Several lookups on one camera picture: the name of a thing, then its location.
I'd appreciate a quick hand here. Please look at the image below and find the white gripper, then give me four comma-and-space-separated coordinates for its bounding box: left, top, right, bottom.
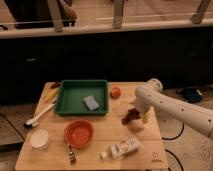
131, 98, 151, 123

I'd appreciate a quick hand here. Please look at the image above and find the dark red grape bunch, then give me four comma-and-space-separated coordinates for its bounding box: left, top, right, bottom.
122, 108, 141, 125

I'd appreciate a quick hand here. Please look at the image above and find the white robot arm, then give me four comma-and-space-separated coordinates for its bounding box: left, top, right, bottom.
132, 78, 213, 140

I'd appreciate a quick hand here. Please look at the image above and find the red bowl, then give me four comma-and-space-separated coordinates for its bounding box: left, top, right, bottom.
64, 120, 93, 148

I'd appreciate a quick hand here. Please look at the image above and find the orange fruit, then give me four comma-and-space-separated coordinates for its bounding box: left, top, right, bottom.
110, 87, 121, 99

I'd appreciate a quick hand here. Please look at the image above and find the clear plastic bottle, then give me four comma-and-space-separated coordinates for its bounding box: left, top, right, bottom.
100, 137, 141, 160

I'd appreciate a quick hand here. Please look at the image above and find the dark blue object on floor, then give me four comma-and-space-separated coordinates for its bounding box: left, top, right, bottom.
178, 87, 203, 103

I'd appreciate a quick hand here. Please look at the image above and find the wooden table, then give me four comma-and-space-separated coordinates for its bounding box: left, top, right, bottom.
15, 82, 168, 171

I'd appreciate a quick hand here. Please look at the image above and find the blue-grey sponge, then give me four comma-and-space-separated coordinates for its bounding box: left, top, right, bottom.
83, 95, 100, 111

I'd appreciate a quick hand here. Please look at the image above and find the green plastic tray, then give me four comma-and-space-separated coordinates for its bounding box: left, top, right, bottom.
54, 80, 109, 116

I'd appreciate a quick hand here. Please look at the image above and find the dark red small item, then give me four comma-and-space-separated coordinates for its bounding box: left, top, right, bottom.
51, 82, 61, 89

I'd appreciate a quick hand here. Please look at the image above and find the white round lid container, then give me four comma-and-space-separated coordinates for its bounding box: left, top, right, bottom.
30, 129, 50, 149

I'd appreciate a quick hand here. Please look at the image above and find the black cable on floor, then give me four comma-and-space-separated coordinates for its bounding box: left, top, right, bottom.
161, 121, 185, 171

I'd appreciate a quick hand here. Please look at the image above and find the black cable left floor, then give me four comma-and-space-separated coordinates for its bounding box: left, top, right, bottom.
0, 112, 26, 141

